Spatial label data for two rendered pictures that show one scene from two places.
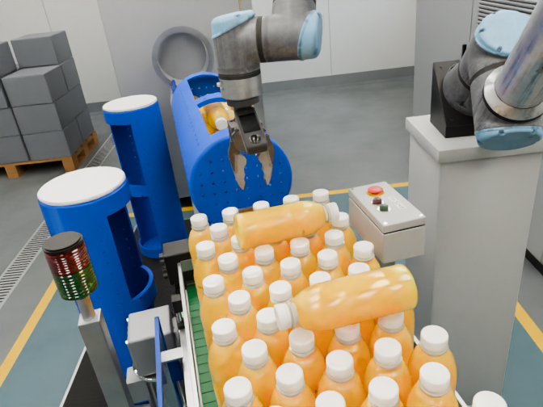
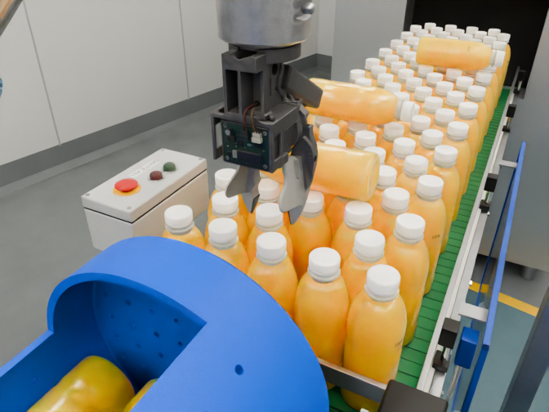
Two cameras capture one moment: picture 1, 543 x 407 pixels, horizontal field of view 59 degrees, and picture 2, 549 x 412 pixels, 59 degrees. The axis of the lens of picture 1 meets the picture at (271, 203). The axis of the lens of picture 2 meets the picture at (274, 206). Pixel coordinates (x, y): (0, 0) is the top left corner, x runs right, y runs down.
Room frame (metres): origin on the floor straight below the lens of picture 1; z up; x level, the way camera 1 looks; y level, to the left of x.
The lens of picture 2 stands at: (1.40, 0.34, 1.48)
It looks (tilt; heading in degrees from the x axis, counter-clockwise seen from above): 32 degrees down; 218
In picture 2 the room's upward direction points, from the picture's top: straight up
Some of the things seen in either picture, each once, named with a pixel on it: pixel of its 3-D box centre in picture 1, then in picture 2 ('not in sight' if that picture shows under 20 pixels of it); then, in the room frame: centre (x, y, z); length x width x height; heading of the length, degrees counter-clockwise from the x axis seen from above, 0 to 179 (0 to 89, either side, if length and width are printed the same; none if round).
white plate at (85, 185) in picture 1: (82, 184); not in sight; (1.45, 0.61, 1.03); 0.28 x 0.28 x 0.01
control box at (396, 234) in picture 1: (384, 219); (151, 200); (0.97, -0.26, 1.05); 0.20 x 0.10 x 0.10; 11
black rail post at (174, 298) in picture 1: (179, 311); (446, 344); (0.86, 0.24, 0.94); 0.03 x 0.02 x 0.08; 11
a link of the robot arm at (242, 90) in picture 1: (239, 86); (266, 17); (1.02, 0.04, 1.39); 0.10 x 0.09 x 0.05; 101
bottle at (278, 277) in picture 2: not in sight; (271, 306); (1.00, 0.03, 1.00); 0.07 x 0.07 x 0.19
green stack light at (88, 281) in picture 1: (75, 277); not in sight; (0.68, 0.34, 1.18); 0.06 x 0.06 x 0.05
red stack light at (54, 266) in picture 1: (67, 255); not in sight; (0.68, 0.34, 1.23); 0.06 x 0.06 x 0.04
